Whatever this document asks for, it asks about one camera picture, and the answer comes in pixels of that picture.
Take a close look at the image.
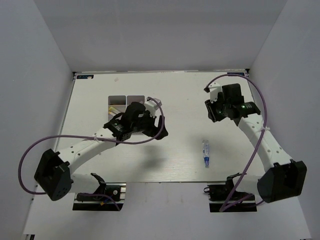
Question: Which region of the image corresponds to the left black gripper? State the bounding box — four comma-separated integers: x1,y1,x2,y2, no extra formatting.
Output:
131,109,168,140

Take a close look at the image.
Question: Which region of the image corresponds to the clear glue bottle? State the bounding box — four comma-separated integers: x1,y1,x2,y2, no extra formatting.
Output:
202,140,210,168

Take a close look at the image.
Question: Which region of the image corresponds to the orange capped white marker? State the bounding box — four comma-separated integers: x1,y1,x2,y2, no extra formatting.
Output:
108,106,119,112

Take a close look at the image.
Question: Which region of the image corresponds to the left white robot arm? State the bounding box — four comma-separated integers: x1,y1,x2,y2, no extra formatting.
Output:
34,97,169,201

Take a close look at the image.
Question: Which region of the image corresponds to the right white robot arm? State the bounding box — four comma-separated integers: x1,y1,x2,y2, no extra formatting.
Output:
205,83,307,203

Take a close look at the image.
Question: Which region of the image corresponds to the right white organizer box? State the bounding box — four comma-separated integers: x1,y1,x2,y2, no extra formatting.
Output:
126,95,145,106

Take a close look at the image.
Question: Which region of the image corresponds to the white organizer box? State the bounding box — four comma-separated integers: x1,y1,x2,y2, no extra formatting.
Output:
108,95,127,121
126,95,145,106

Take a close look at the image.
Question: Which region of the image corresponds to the right blue corner label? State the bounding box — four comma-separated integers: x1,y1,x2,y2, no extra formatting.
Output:
227,72,246,77

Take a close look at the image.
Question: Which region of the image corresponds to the blue corner label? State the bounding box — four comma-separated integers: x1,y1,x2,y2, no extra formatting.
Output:
227,72,246,77
76,74,94,80

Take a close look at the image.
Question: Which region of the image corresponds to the left white organizer box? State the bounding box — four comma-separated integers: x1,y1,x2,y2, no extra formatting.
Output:
108,95,127,121

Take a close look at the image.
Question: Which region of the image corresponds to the left blue corner label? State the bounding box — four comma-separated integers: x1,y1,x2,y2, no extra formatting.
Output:
76,74,94,80

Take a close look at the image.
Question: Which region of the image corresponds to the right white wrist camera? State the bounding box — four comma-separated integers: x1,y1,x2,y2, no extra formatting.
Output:
204,82,222,103

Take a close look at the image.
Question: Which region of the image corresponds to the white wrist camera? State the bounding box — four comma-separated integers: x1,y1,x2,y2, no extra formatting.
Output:
204,82,222,103
144,97,162,115

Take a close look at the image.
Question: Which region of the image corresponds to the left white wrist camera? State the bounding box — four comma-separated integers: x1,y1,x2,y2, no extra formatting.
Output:
144,97,162,115

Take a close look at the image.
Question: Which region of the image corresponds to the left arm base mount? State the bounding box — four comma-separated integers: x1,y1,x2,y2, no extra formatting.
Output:
72,183,126,212

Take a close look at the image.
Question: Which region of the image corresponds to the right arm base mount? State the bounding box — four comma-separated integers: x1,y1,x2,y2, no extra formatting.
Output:
202,184,258,214

